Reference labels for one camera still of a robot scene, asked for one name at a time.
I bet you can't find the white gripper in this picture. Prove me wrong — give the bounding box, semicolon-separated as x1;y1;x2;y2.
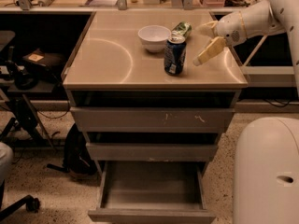
192;0;285;66

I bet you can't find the bottom grey drawer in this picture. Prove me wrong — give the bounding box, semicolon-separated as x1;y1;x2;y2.
88;161;215;224

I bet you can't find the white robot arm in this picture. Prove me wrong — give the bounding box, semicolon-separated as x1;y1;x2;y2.
193;0;299;224

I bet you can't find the white stick with cork tip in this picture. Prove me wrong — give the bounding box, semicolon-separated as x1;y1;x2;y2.
242;35;268;66

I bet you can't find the middle grey drawer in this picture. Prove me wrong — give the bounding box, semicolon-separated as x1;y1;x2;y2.
87;143;218;161

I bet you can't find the white bowl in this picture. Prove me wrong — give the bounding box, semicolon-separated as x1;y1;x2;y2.
138;25;171;53

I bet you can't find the black backpack on floor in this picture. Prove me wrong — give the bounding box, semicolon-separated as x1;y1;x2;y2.
47;124;97;179

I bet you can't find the dark side desk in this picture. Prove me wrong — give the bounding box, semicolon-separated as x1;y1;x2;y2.
0;30;68;149

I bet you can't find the grey drawer cabinet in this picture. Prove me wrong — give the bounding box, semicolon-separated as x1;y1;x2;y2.
61;9;251;179

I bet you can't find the green soda can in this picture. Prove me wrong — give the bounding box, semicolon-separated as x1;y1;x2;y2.
172;21;192;39

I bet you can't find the black box with label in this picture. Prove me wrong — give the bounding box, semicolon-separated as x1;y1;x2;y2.
22;49;65;76

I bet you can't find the black office chair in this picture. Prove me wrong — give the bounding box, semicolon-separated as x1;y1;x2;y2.
0;141;41;222

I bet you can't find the top grey drawer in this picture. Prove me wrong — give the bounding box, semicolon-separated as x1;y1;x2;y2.
71;107;235;133

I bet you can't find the grey drawer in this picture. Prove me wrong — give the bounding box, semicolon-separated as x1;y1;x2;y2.
71;107;235;133
88;161;215;224
87;143;218;161

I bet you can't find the blue pepsi can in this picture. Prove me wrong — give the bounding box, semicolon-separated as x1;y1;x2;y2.
164;35;187;76

